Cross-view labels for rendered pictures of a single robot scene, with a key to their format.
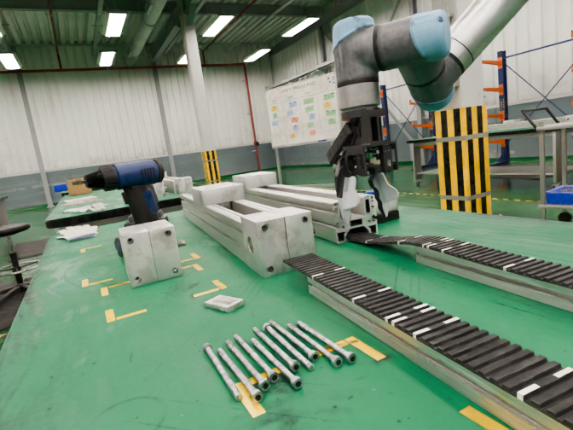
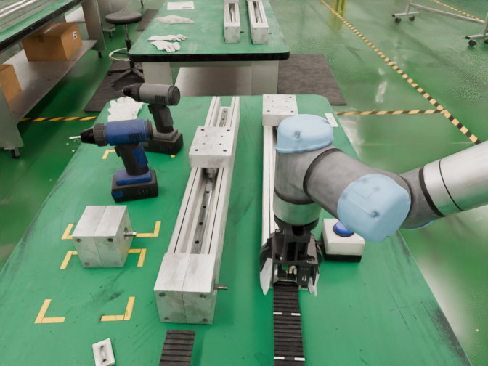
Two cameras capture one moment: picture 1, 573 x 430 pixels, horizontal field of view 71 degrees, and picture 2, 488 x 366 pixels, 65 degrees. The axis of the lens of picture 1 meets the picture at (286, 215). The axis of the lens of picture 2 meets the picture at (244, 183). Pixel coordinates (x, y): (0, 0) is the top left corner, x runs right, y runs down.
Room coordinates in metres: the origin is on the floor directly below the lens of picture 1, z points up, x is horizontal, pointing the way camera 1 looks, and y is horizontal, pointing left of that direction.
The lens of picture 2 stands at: (0.30, -0.27, 1.41)
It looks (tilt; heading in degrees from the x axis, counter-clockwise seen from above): 35 degrees down; 24
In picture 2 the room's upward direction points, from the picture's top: straight up
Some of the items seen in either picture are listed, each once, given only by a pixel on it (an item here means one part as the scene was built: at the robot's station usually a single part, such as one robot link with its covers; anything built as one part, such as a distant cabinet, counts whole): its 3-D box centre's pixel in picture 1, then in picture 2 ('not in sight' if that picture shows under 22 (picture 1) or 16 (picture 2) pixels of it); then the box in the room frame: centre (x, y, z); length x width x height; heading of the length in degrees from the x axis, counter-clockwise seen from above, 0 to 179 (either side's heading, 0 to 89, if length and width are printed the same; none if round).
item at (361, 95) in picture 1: (360, 98); (299, 201); (0.75, -0.16, 1.05); 0.08 x 0.08 x 0.05
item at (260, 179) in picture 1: (254, 183); (279, 113); (1.41, 0.10, 0.87); 0.16 x 0.11 x 0.07; 21
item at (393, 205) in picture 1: (372, 207); (338, 239); (0.96, -0.21, 0.81); 0.10 x 0.08 x 0.06; 111
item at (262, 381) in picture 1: (244, 361); not in sight; (0.37, 0.06, 0.78); 0.11 x 0.01 x 0.01; 26
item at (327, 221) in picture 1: (282, 202); (280, 166); (1.17, 0.01, 0.82); 0.80 x 0.10 x 0.09; 21
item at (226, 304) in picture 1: (223, 303); (103, 354); (0.53, 0.10, 0.78); 0.05 x 0.03 x 0.01; 50
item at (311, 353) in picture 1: (291, 337); not in sight; (0.41, 0.01, 0.78); 0.11 x 0.01 x 0.01; 25
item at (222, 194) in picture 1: (217, 197); (213, 150); (1.10, 0.18, 0.87); 0.16 x 0.11 x 0.07; 21
